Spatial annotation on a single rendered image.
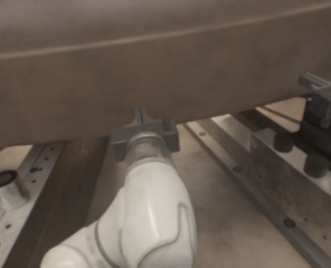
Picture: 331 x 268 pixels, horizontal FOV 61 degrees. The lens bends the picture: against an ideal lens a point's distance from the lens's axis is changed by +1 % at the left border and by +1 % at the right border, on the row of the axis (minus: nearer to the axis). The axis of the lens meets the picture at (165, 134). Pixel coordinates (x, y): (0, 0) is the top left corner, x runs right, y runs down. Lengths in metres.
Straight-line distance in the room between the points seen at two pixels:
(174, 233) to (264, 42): 0.61
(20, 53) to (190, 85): 0.42
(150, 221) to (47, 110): 0.54
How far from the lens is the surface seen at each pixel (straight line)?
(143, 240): 0.35
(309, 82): 0.77
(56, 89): 0.78
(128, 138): 0.53
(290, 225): 1.23
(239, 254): 1.18
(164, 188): 0.38
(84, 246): 0.44
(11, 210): 0.99
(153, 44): 0.72
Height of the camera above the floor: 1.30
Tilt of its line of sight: 34 degrees down
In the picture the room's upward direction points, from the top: 7 degrees counter-clockwise
